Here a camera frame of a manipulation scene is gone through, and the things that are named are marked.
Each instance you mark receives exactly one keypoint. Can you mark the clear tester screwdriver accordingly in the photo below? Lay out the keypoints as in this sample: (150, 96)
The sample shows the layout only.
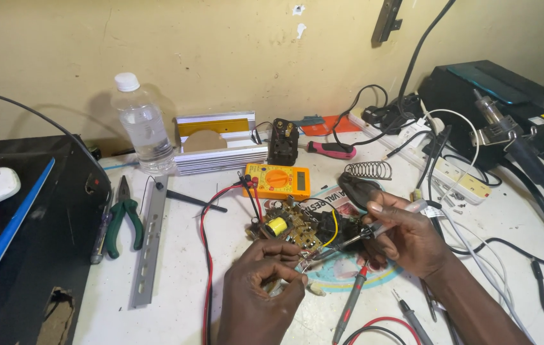
(101, 230)

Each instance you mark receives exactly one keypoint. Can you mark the black plug casing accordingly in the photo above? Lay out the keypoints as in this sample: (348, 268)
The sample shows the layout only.
(283, 143)

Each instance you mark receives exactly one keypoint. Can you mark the hot air gun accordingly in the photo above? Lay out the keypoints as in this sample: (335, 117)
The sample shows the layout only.
(516, 139)

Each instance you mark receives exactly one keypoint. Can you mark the black adapter housing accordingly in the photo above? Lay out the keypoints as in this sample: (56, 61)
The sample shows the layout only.
(343, 227)

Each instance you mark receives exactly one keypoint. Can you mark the grey multimeter probe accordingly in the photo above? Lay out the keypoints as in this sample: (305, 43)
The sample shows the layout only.
(413, 318)

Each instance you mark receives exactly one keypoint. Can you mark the orange card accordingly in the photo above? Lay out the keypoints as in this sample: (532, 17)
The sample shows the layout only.
(327, 125)

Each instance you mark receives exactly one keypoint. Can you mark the black iron stand base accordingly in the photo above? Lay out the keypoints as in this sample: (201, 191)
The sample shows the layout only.
(358, 189)

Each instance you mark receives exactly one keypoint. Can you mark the brown circuit board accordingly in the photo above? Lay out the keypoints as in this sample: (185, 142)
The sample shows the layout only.
(284, 227)

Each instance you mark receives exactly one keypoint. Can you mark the thin black tool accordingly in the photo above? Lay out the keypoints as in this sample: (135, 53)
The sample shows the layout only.
(195, 200)

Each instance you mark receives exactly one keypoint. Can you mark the white power strip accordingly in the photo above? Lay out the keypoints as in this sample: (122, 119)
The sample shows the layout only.
(463, 179)

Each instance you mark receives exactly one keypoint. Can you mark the grey slotted metal rail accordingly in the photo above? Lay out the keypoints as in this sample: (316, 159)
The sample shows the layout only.
(149, 239)

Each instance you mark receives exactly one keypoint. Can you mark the metal coil iron holder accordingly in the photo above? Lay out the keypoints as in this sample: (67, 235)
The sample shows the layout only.
(368, 170)

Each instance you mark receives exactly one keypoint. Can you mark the yellow digital multimeter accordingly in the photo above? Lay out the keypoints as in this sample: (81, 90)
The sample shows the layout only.
(276, 181)

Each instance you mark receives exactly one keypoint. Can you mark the large black box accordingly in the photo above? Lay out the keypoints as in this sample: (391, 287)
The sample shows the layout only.
(61, 230)

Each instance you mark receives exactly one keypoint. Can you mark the person's left hand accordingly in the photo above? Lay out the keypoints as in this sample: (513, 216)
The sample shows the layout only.
(252, 306)

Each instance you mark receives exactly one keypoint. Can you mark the clear plastic water bottle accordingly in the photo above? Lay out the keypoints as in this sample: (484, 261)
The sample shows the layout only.
(145, 129)

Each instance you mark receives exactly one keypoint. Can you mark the person's right hand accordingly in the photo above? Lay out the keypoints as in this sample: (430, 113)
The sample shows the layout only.
(411, 239)

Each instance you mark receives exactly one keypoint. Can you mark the black rework station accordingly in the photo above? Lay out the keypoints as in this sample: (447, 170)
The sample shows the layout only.
(492, 96)

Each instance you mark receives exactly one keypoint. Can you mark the red multimeter probe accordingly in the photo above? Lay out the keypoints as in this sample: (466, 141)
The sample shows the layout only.
(351, 302)

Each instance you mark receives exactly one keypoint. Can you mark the ribbed aluminium heat sink case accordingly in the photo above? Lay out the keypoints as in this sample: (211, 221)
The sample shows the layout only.
(224, 153)

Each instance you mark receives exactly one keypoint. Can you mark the scatter of small screws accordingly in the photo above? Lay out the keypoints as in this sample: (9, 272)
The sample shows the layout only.
(450, 199)

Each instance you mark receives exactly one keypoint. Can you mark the black wall bracket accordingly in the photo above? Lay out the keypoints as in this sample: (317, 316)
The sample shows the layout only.
(387, 21)

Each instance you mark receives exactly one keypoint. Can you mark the metal tweezers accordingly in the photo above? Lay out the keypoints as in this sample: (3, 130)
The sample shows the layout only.
(429, 299)

